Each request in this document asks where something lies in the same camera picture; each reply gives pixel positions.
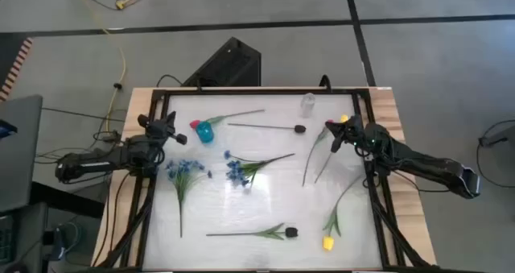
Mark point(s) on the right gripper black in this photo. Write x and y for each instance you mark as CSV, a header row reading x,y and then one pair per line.
x,y
353,132

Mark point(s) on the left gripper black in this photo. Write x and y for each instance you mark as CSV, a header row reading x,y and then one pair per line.
x,y
161,129

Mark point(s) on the red artificial tulip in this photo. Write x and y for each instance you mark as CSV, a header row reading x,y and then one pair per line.
x,y
322,136
194,124

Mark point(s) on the black flower bare stem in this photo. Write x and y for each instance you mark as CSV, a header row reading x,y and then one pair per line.
x,y
299,129

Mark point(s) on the blue artificial flower bunch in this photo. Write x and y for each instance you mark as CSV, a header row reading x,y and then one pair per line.
x,y
235,172
183,168

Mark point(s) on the black flower with leaves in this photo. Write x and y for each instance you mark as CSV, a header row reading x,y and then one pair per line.
x,y
291,232

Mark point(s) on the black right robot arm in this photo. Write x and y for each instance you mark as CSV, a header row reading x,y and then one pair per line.
x,y
422,165

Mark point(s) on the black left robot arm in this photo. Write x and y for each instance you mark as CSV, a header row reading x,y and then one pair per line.
x,y
100,163

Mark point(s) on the clear glass vase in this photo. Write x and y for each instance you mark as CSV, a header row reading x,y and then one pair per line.
x,y
307,104

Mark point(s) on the blue glass vase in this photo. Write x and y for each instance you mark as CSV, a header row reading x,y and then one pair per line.
x,y
205,133

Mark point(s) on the yellow artificial tulip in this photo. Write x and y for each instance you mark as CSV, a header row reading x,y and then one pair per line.
x,y
344,118
328,243

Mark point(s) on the black computer case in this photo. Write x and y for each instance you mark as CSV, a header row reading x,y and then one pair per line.
x,y
229,63

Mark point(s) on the grey equipment case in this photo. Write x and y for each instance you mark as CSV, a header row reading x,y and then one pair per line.
x,y
20,152

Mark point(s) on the black cabinet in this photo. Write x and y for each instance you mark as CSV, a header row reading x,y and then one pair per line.
x,y
28,241

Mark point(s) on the black metal table frame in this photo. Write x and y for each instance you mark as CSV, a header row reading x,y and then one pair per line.
x,y
257,91

